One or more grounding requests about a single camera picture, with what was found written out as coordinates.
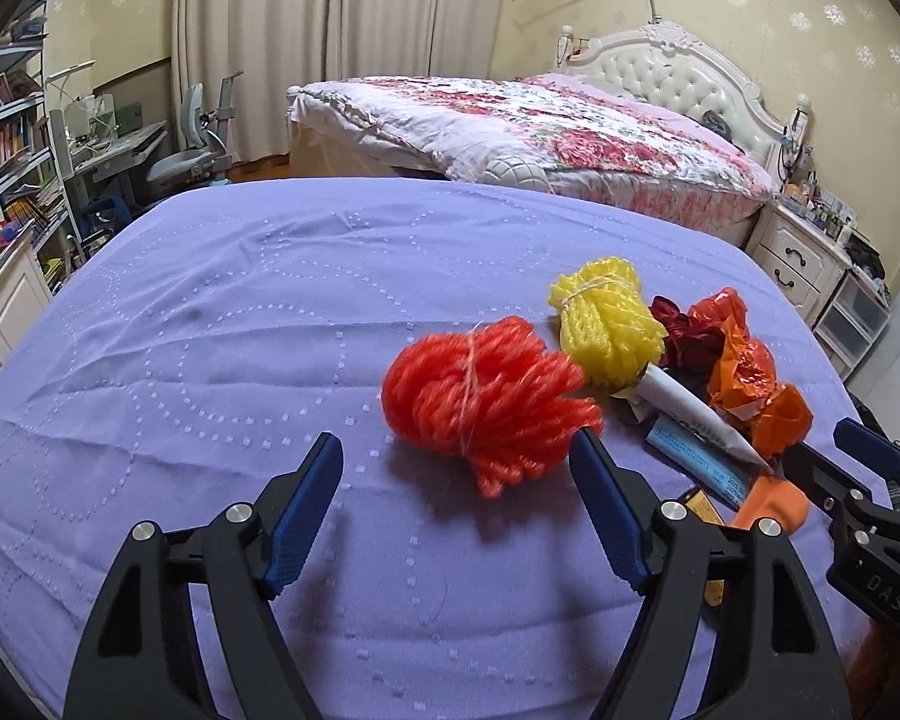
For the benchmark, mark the orange foam net bundle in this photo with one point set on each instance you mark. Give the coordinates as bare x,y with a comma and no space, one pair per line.
480,397

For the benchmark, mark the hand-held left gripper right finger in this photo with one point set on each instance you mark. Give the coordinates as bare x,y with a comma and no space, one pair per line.
607,517

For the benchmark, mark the white cabinet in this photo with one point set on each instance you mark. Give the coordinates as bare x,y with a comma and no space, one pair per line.
11,300

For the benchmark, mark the blue cardboard box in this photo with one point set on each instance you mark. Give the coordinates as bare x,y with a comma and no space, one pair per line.
701,465

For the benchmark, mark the beige curtains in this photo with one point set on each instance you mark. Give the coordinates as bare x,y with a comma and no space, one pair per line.
330,37

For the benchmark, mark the grey stand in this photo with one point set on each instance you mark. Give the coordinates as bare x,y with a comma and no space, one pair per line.
225,112

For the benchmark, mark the white tufted headboard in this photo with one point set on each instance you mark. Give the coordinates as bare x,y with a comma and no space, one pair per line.
690,71

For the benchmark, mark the bottles on nightstand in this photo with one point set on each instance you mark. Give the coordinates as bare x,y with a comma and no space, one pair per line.
821,202

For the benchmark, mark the black bag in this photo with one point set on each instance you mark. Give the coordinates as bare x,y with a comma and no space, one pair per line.
866,255

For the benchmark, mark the white paper tube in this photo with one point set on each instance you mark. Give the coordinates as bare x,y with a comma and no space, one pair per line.
690,409

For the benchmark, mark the orange plastic cap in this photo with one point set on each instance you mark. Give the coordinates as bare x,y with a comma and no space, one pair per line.
772,506

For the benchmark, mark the plastic drawer unit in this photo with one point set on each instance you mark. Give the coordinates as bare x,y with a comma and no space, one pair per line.
855,315

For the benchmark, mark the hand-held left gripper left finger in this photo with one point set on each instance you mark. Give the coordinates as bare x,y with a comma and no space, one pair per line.
307,510

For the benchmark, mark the white nightstand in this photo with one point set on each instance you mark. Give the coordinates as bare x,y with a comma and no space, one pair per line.
795,251

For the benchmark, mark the yellow foam net bundle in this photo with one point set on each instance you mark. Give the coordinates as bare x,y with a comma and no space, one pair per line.
607,330

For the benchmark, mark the bookshelf with books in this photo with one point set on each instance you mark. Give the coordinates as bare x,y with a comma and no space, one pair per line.
7,135

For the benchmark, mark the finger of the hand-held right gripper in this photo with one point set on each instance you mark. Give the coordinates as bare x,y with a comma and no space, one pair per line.
821,474
866,441

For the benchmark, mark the yellow black packet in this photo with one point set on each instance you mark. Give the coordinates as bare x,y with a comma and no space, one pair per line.
705,506

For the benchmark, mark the dark red scrunchie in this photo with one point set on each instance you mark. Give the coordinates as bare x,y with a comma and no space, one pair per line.
686,337

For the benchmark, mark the grey desk chair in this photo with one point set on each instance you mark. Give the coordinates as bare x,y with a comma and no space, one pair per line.
184,157

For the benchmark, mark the orange plastic bag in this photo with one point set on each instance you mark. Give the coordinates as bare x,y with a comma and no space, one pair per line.
742,367

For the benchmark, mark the bed with floral quilt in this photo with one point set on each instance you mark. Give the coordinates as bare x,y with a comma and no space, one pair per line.
532,120

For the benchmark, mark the person's right forearm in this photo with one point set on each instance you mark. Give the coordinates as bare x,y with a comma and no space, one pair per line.
866,675

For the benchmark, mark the grey study desk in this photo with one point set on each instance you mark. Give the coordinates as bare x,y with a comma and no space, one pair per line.
116,150

